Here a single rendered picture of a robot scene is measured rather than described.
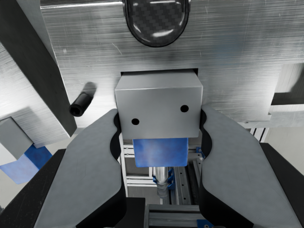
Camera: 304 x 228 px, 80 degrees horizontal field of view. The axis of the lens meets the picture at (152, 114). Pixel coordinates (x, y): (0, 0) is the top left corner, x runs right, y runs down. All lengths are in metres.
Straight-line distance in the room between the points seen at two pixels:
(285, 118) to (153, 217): 0.42
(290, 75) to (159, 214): 0.48
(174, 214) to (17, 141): 0.45
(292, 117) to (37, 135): 0.31
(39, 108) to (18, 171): 0.09
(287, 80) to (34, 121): 0.24
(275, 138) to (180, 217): 1.07
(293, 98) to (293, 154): 1.48
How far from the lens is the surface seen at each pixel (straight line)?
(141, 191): 1.33
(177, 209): 0.59
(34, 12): 0.25
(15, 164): 0.26
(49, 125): 0.22
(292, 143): 1.60
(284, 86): 0.19
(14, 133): 0.23
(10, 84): 0.22
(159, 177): 0.18
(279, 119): 0.30
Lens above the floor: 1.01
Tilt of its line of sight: 60 degrees down
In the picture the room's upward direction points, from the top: 177 degrees counter-clockwise
